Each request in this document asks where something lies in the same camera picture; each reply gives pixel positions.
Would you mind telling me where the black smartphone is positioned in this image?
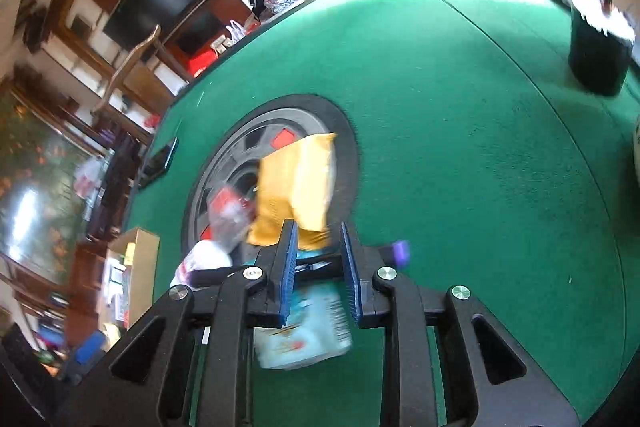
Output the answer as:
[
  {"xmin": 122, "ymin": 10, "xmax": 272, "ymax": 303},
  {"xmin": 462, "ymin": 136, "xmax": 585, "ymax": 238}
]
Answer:
[{"xmin": 137, "ymin": 136, "xmax": 179, "ymax": 188}]

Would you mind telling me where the yellow foil packet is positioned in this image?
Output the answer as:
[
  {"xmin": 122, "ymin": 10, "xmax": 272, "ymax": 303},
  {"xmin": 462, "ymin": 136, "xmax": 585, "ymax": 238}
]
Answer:
[{"xmin": 247, "ymin": 132, "xmax": 339, "ymax": 251}]

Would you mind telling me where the black cup with white rim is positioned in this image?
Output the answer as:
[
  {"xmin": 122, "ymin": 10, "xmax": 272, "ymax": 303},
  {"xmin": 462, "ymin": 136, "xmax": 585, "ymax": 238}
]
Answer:
[{"xmin": 567, "ymin": 0, "xmax": 637, "ymax": 98}]

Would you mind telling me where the wooden chair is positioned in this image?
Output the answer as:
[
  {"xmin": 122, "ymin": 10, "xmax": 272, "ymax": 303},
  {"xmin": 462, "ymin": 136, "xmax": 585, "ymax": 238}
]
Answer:
[{"xmin": 92, "ymin": 24, "xmax": 194, "ymax": 144}]

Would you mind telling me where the red box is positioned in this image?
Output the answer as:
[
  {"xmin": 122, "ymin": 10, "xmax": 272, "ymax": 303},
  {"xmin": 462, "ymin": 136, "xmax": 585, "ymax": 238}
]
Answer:
[{"xmin": 186, "ymin": 47, "xmax": 221, "ymax": 78}]

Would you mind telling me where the light blue packet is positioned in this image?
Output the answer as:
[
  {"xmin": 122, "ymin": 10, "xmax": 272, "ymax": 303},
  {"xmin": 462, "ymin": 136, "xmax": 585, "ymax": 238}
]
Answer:
[{"xmin": 253, "ymin": 282, "xmax": 354, "ymax": 371}]

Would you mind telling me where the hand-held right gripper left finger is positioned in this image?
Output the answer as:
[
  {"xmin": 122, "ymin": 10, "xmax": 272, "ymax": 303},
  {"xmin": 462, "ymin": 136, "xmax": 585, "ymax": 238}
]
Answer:
[{"xmin": 55, "ymin": 219, "xmax": 299, "ymax": 427}]

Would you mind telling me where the round table control panel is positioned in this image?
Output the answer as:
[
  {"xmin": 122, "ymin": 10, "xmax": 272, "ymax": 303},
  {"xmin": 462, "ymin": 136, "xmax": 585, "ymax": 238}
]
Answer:
[{"xmin": 180, "ymin": 94, "xmax": 360, "ymax": 279}]

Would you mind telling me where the white red plastic bag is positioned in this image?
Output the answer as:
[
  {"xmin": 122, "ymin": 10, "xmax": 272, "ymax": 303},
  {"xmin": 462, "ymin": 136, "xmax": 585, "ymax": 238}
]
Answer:
[{"xmin": 74, "ymin": 156, "xmax": 106, "ymax": 198}]

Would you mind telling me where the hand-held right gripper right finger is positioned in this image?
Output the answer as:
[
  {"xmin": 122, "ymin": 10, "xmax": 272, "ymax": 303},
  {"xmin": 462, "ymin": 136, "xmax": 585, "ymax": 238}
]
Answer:
[{"xmin": 339, "ymin": 222, "xmax": 581, "ymax": 427}]

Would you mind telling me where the black marker pen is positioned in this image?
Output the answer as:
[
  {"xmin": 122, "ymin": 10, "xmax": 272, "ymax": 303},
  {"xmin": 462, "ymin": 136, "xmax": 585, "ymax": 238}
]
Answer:
[{"xmin": 190, "ymin": 256, "xmax": 347, "ymax": 289}]

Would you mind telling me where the cardboard box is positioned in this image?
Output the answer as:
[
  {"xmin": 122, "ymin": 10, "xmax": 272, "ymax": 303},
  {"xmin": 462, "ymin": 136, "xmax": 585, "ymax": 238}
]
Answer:
[{"xmin": 104, "ymin": 227, "xmax": 161, "ymax": 324}]

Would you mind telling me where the clear bottle red label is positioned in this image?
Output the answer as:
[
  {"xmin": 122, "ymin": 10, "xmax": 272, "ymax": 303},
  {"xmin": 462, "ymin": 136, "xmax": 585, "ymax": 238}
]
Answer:
[{"xmin": 205, "ymin": 186, "xmax": 256, "ymax": 254}]

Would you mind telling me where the framed flower painting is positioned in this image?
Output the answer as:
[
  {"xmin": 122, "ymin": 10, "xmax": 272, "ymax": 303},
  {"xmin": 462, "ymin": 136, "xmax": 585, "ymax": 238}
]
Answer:
[{"xmin": 0, "ymin": 91, "xmax": 107, "ymax": 284}]

